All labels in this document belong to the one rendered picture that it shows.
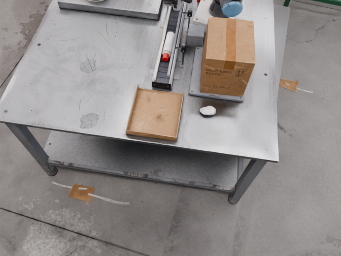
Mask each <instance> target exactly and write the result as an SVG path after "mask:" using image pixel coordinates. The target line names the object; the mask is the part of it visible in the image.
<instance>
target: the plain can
mask: <svg viewBox="0 0 341 256"><path fill-rule="evenodd" d="M174 38H175V33H174V32H173V31H169V32H168V33H167V35H166V39H165V43H164V48H163V51H162V55H163V58H162V60H163V61H168V57H170V56H171V53H172V48H173V43H174Z"/></svg>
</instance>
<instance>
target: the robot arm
mask: <svg viewBox="0 0 341 256"><path fill-rule="evenodd" d="M163 1H164V2H165V3H164V4H166V5H168V6H170V7H174V8H176V9H177V7H178V0H163ZM181 1H183V2H186V3H191V2H192V0H181ZM242 1H243V0H213V1H212V3H211V4H210V7H209V13H210V14H211V15H212V16H213V17H218V18H229V17H235V16H236V15H239V14H240V13H241V12H242V10H243V4H242Z"/></svg>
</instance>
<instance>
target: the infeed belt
mask: <svg viewBox="0 0 341 256"><path fill-rule="evenodd" d="M179 12H180V11H174V10H173V7H172V9H171V12H170V17H169V21H168V26H167V31H166V35H167V33H168V32H169V31H173V32H174V33H176V28H177V23H178V18H179ZM181 18H182V14H181ZM180 23H181V19H180ZM179 28H180V24H179ZM178 34H179V29H178ZM178 34H177V39H178ZM166 35H165V39H166ZM177 39H176V44H177ZM164 43H165V40H164ZM175 47H176V45H175ZM163 48H164V44H163ZM162 50H163V49H162ZM174 55H175V50H174ZM174 55H173V60H174ZM162 58H163V55H162V54H161V58H160V63H159V67H158V72H157V77H156V80H154V82H156V83H164V84H169V80H170V76H171V71H172V66H173V61H172V66H171V70H170V75H169V76H168V75H167V72H168V67H169V62H170V58H171V56H170V57H168V61H163V60H162Z"/></svg>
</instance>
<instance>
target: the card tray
mask: <svg viewBox="0 0 341 256"><path fill-rule="evenodd" d="M183 95H184V90H183V94H181V93H173V92H166V91H159V90H151V89H143V88H139V85H138V84H137V88H136V91H135V95H134V99H133V103H132V107H131V111H130V115H129V119H128V123H127V127H126V134H129V135H136V136H143V137H150V138H157V139H164V140H171V141H177V134H178V128H179V122H180V115H181V109H182V102H183Z"/></svg>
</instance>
